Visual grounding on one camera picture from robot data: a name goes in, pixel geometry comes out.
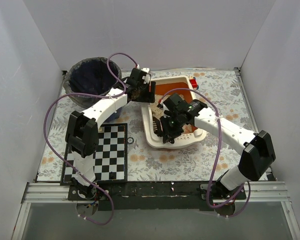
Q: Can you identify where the white orange litter box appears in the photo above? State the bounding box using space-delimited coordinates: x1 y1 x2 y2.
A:
141 75 207 150

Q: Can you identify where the black litter scoop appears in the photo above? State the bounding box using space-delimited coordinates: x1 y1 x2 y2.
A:
152 116 163 137

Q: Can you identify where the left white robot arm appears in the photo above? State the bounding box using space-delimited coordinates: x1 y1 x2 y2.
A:
65 66 156 200

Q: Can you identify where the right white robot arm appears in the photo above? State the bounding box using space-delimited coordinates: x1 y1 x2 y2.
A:
156 93 276 198

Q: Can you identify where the red toy car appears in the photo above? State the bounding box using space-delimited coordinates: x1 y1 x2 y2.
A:
189 78 199 90

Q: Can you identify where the blue trash bin with bag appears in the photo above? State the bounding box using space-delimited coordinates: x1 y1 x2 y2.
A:
64 57 123 120

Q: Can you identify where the floral table mat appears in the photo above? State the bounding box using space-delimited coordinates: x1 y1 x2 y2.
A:
36 68 255 182

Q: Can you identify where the black white chessboard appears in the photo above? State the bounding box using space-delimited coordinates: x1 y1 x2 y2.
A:
61 122 129 186

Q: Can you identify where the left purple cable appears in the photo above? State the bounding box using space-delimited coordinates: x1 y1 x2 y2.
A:
43 52 141 226

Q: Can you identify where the purple cable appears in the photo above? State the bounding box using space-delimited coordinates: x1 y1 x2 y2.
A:
158 88 252 218
43 52 141 226

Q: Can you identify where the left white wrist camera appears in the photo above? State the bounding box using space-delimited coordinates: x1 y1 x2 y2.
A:
136 65 152 84

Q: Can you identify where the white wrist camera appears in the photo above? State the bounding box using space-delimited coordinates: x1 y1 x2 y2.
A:
157 99 169 111
136 65 152 84

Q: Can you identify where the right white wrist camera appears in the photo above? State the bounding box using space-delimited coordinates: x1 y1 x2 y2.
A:
157 99 169 111

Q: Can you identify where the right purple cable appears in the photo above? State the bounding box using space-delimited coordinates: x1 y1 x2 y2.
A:
158 88 252 218

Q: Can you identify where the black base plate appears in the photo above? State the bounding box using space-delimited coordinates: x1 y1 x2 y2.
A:
67 180 248 211

